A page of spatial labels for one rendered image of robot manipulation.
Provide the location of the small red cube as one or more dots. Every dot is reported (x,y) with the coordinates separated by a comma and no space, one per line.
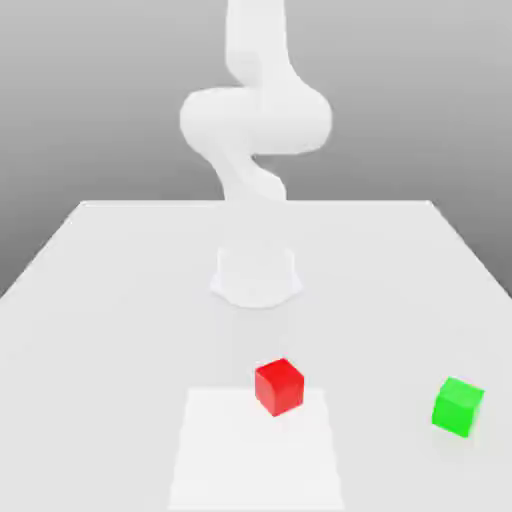
(279,387)

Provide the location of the small green cube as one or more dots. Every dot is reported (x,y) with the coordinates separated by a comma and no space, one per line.
(456,408)

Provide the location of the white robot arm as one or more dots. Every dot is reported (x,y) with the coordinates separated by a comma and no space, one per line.
(256,120)

